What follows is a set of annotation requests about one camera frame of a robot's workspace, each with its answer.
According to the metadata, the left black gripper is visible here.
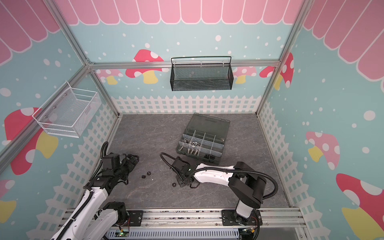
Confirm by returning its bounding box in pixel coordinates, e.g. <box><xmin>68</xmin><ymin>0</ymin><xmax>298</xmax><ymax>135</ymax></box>
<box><xmin>114</xmin><ymin>153</ymin><xmax>139</xmax><ymax>181</ymax></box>

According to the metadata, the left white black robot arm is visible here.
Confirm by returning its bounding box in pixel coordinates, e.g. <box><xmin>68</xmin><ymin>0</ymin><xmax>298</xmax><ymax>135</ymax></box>
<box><xmin>52</xmin><ymin>142</ymin><xmax>140</xmax><ymax>240</ymax></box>

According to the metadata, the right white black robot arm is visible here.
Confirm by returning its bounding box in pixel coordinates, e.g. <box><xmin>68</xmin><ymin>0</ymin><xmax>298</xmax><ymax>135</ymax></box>
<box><xmin>160</xmin><ymin>153</ymin><xmax>279</xmax><ymax>226</ymax></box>

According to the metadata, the grey plastic organizer box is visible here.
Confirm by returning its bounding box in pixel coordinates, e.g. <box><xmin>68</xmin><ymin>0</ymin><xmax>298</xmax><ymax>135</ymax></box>
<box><xmin>176</xmin><ymin>113</ymin><xmax>231</xmax><ymax>166</ymax></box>

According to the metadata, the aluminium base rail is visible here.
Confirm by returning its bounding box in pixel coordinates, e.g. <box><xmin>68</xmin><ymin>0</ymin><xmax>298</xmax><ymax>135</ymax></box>
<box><xmin>123</xmin><ymin>208</ymin><xmax>307</xmax><ymax>229</ymax></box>

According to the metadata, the white wire wall basket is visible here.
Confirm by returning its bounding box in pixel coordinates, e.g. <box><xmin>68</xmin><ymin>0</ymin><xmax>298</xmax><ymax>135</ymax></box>
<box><xmin>32</xmin><ymin>82</ymin><xmax>102</xmax><ymax>138</ymax></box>

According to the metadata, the black mesh wall basket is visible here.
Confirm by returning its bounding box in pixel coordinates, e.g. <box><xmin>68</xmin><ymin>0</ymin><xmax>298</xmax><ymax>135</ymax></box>
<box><xmin>170</xmin><ymin>56</ymin><xmax>234</xmax><ymax>91</ymax></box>

